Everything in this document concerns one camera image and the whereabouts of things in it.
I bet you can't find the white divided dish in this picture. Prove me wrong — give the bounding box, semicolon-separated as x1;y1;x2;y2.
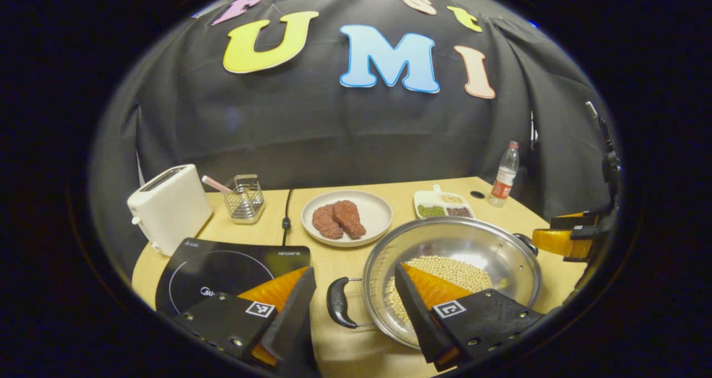
413;185;476;220

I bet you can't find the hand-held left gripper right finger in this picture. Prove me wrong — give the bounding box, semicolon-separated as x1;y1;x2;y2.
395;264;546;373

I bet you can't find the white toaster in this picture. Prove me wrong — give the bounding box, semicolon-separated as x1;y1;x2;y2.
127;164;214;257

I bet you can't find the raw red steak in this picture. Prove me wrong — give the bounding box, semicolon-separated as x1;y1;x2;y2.
312;204;344;240
333;200;367;240

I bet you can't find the pink stick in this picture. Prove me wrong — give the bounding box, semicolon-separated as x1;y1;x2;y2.
201;175;234;195

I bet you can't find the round white plate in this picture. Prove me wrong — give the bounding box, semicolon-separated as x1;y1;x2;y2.
301;190;394;248

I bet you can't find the metal wire basket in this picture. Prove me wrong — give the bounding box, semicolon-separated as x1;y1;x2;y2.
222;174;266;225

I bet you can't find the black induction cooktop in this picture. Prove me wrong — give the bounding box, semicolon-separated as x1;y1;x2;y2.
155;237;311;317

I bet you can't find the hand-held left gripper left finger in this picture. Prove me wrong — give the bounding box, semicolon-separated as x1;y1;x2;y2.
170;267;318;376

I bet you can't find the black power cable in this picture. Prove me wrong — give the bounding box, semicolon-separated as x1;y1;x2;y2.
280;188;294;247

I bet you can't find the steel pot with black handles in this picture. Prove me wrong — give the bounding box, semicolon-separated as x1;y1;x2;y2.
327;216;543;351

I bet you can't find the red label water bottle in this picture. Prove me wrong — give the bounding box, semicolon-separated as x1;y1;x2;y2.
488;140;520;208

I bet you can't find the pile of yellow soybeans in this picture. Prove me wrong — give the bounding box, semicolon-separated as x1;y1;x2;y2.
385;255;493;329

